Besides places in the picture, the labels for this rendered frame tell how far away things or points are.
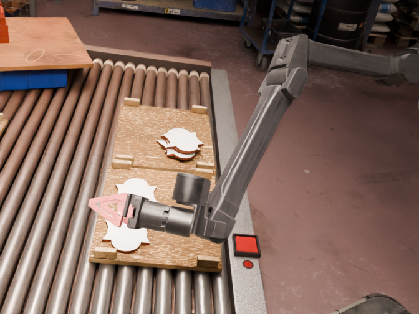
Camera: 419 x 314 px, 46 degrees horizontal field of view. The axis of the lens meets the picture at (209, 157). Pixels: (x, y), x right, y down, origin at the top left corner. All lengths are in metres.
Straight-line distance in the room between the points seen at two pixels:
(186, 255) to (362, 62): 0.67
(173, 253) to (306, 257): 1.59
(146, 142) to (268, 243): 1.30
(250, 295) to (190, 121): 0.83
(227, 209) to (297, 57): 0.37
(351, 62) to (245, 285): 0.63
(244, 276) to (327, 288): 1.41
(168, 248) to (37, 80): 0.99
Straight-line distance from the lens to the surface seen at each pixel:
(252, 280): 1.35
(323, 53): 1.21
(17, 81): 2.05
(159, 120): 1.88
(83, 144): 1.74
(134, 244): 1.34
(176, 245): 1.36
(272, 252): 2.80
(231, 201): 1.03
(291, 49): 1.14
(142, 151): 1.70
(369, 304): 2.41
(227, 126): 1.96
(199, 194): 0.99
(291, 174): 3.43
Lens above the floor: 1.89
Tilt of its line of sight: 34 degrees down
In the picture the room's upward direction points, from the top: 11 degrees clockwise
